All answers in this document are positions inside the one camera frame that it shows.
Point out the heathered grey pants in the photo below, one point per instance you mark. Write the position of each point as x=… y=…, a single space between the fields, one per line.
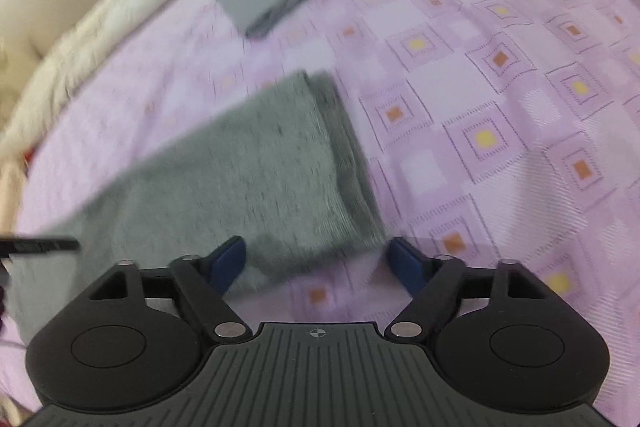
x=225 y=177

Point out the purple checked bed sheet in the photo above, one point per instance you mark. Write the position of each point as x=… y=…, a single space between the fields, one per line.
x=475 y=107

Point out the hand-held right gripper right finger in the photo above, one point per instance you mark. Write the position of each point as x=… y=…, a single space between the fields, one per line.
x=406 y=268

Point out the cream quilt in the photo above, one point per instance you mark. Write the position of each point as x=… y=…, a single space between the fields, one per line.
x=100 y=32

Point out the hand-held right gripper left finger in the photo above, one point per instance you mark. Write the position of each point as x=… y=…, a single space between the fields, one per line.
x=227 y=264

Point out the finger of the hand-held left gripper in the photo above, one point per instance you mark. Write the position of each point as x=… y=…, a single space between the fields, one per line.
x=40 y=245

